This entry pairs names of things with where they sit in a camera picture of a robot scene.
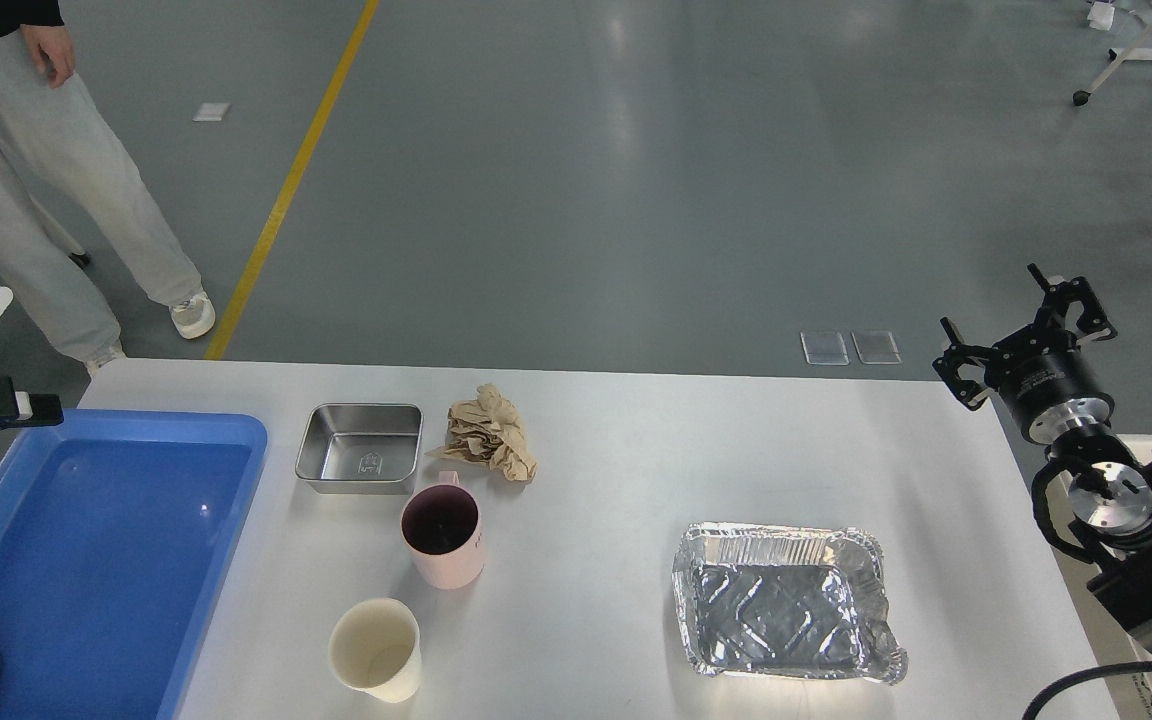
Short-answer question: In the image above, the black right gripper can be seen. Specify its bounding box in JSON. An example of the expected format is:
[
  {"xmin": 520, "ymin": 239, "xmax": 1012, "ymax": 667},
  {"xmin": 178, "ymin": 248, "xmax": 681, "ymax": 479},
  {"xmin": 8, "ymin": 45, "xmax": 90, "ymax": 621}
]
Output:
[{"xmin": 933, "ymin": 263, "xmax": 1117, "ymax": 445}]

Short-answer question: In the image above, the pink mug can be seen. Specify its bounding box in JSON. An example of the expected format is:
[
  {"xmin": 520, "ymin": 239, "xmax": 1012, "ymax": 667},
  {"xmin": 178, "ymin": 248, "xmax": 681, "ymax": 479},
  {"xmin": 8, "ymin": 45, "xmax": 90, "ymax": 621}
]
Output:
[{"xmin": 399, "ymin": 471, "xmax": 486, "ymax": 591}]

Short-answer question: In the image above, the stainless steel square tray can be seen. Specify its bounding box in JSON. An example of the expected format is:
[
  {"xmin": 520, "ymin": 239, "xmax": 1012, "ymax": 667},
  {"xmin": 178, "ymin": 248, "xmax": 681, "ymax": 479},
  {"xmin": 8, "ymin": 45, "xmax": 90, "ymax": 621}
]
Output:
[{"xmin": 294, "ymin": 404, "xmax": 422, "ymax": 497}]

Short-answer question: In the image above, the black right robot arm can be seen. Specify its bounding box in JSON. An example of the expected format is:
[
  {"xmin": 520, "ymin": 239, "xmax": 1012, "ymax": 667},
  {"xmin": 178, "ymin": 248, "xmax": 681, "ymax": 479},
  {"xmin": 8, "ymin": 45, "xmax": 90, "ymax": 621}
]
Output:
[{"xmin": 932, "ymin": 264, "xmax": 1152, "ymax": 655}]

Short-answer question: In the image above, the white plastic bin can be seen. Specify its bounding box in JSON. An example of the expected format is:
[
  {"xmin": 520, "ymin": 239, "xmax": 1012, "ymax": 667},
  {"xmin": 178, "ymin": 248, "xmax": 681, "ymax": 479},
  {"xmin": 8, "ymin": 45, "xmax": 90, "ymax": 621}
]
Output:
[{"xmin": 1039, "ymin": 435, "xmax": 1152, "ymax": 719}]

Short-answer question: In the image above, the aluminium foil tray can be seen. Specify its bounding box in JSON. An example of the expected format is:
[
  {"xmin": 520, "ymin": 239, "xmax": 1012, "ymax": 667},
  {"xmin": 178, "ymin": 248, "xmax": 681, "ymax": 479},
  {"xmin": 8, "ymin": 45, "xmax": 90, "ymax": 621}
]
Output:
[{"xmin": 670, "ymin": 521, "xmax": 909, "ymax": 685}]

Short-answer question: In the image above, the crumpled brown paper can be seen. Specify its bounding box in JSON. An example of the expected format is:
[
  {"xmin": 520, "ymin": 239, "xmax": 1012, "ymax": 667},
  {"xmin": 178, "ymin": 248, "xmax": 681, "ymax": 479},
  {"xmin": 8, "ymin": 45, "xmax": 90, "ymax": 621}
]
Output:
[{"xmin": 425, "ymin": 382, "xmax": 539, "ymax": 483}]

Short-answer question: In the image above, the cream paper cup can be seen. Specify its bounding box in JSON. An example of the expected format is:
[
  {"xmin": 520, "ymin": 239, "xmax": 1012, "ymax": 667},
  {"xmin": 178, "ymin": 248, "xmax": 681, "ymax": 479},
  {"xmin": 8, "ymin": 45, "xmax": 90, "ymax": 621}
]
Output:
[{"xmin": 328, "ymin": 598, "xmax": 422, "ymax": 705}]

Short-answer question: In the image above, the blue plastic tray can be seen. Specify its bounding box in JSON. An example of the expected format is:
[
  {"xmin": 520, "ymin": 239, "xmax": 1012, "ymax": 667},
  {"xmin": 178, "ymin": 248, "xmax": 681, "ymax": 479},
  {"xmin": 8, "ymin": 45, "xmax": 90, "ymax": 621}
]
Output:
[{"xmin": 0, "ymin": 409, "xmax": 268, "ymax": 719}]

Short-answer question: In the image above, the person in grey trousers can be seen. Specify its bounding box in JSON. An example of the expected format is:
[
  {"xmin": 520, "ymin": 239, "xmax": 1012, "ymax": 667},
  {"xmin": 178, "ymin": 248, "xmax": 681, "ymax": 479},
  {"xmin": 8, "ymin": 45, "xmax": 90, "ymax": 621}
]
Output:
[{"xmin": 0, "ymin": 0, "xmax": 217, "ymax": 376}]

